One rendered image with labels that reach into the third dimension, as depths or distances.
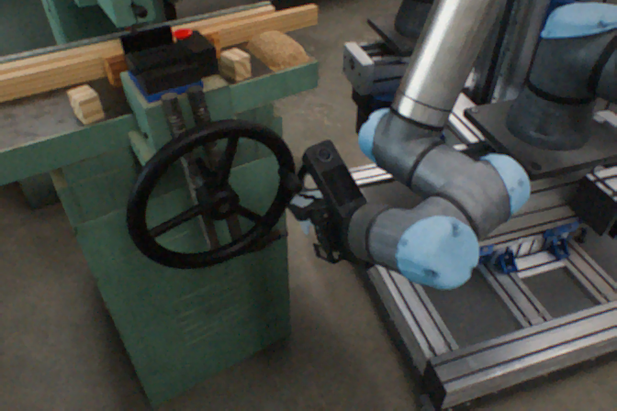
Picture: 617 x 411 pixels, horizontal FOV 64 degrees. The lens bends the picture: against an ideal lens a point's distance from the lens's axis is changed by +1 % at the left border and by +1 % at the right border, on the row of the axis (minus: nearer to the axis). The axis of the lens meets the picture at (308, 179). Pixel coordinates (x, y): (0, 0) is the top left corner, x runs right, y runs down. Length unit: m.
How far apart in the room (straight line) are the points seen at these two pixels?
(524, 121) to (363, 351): 0.89
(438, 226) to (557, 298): 1.08
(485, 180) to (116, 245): 0.72
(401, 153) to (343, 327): 1.05
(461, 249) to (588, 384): 1.22
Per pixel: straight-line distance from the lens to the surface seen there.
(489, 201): 0.58
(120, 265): 1.08
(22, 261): 2.04
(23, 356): 1.78
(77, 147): 0.89
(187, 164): 0.83
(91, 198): 0.96
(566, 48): 0.92
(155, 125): 0.79
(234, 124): 0.73
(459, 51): 0.61
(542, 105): 0.97
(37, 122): 0.93
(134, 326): 1.24
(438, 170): 0.60
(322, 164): 0.66
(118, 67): 0.96
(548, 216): 1.13
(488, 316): 1.46
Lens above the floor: 1.35
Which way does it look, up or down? 40 degrees down
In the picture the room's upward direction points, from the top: straight up
